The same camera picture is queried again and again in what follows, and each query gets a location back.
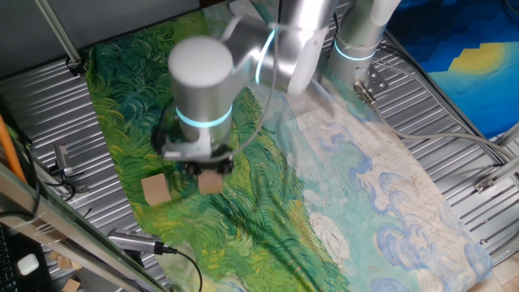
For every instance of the white earbud case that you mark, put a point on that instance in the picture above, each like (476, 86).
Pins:
(27, 263)

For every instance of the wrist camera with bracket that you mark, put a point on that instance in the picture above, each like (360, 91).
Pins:
(186, 150)

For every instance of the small wooden cube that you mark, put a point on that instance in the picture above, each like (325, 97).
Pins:
(72, 285)
(64, 262)
(52, 254)
(77, 265)

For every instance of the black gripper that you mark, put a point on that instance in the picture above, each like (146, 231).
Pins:
(208, 164)

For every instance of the ribbed silver camera on stand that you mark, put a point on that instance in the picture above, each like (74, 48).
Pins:
(129, 241)

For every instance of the slanted metal pole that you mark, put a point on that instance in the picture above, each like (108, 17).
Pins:
(57, 32)

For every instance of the aluminium frame beam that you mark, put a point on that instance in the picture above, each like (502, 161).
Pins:
(61, 227)

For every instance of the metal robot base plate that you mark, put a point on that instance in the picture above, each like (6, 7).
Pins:
(377, 83)

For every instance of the painted landscape cloth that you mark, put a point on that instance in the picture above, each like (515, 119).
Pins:
(344, 182)

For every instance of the aluminium frame rail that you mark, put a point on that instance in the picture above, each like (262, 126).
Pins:
(509, 168)
(511, 136)

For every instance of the orange pipe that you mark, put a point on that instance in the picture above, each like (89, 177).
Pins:
(8, 150)

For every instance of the blue and yellow cloth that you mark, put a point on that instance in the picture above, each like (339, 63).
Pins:
(466, 81)

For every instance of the large wooden cube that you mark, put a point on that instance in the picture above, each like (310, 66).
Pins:
(155, 189)
(210, 183)

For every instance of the black keyboard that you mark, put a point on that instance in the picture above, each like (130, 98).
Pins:
(5, 267)

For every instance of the metal corner bracket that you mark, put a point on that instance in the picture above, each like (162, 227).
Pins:
(484, 184)

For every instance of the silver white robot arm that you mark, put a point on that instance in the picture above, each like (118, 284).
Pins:
(200, 81)

